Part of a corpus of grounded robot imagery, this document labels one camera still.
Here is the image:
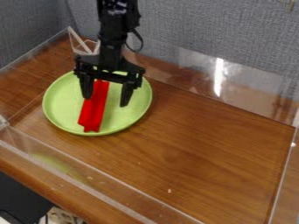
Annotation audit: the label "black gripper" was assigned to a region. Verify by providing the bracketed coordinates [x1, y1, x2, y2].
[73, 56, 145, 107]

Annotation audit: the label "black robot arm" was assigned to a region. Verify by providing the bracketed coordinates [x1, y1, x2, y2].
[73, 0, 145, 107]

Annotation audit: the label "red star-profile carrot bar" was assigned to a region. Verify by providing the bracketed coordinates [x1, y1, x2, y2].
[77, 80, 109, 132]

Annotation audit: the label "light green round plate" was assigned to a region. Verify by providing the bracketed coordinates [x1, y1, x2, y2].
[41, 71, 153, 136]

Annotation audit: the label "black object under table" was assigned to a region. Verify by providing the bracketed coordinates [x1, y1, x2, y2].
[0, 172, 53, 224]

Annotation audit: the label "clear acrylic corner bracket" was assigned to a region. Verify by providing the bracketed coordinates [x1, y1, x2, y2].
[67, 27, 100, 55]

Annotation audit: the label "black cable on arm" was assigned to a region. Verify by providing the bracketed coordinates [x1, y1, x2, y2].
[125, 27, 145, 54]

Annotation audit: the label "clear acrylic enclosure walls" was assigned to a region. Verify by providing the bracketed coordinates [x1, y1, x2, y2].
[0, 32, 299, 224]

